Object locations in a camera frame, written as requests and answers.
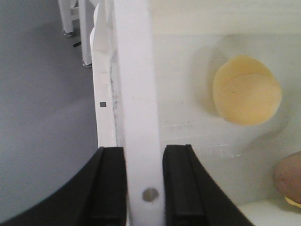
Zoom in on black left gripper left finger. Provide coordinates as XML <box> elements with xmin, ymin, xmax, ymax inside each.
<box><xmin>2</xmin><ymin>147</ymin><xmax>127</xmax><ymax>226</ymax></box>

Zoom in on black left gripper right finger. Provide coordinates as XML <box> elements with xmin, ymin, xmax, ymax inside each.
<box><xmin>162</xmin><ymin>145</ymin><xmax>252</xmax><ymax>226</ymax></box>

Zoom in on pink smiling plush toy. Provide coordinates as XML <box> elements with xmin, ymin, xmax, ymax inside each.
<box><xmin>274</xmin><ymin>152</ymin><xmax>301</xmax><ymax>208</ymax></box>

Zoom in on cream round plush toy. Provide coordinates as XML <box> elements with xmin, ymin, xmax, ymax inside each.
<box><xmin>213</xmin><ymin>55</ymin><xmax>282</xmax><ymax>126</ymax></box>

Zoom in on white plastic Totelife tote box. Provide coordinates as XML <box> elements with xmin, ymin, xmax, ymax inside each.
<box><xmin>90</xmin><ymin>0</ymin><xmax>301</xmax><ymax>226</ymax></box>

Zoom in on white rack legs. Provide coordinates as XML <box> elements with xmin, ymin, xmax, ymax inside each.
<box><xmin>58</xmin><ymin>0</ymin><xmax>95</xmax><ymax>68</ymax></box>

